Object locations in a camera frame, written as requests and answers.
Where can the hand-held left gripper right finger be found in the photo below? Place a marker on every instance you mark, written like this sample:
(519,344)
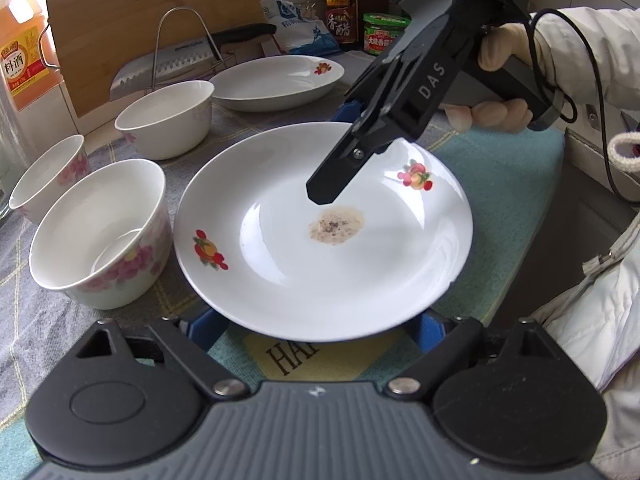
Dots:
(430,332)

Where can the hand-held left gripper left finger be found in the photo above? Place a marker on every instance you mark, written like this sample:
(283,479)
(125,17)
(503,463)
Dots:
(205,328)

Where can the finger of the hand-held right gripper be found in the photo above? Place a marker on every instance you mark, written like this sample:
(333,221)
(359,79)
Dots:
(351,110)
(345,170)

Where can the large white fruit-print plate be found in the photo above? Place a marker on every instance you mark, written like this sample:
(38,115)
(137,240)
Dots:
(320,270)

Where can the plain white bowl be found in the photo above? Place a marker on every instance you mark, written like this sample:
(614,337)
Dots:
(165,132)

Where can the person's right forearm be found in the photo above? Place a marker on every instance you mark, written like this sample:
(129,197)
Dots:
(595,50)

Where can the person's right hand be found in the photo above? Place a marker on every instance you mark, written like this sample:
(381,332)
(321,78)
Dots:
(510,45)

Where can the green-lid sauce jar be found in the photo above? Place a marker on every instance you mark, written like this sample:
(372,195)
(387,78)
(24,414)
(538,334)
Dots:
(382,35)

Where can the small white fruit-print plate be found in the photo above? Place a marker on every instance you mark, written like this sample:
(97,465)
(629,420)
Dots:
(270,82)

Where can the dark vinegar bottle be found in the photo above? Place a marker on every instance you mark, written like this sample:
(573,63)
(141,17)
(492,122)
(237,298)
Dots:
(342,15)

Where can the white and blue bag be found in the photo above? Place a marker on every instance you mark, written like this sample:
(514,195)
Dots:
(300,27)

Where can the large pink floral bowl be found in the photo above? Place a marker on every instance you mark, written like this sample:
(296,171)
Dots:
(120,270)

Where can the teal lettered mat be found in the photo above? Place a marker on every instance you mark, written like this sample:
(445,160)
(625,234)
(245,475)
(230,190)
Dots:
(505,200)

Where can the grey checked dish mat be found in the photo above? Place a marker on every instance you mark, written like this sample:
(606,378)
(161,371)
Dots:
(30,320)

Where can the person's white jacket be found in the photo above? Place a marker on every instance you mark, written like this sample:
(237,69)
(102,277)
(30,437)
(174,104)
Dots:
(620,340)

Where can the small pink floral bowl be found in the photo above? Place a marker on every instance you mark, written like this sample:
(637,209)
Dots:
(70,167)

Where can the white knitted cloth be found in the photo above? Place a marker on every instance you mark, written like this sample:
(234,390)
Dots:
(625,147)

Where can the wooden cutting board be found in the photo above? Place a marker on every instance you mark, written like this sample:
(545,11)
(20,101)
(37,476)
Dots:
(115,35)

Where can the orange cooking wine jug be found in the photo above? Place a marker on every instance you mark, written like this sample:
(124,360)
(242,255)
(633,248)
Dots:
(22,55)

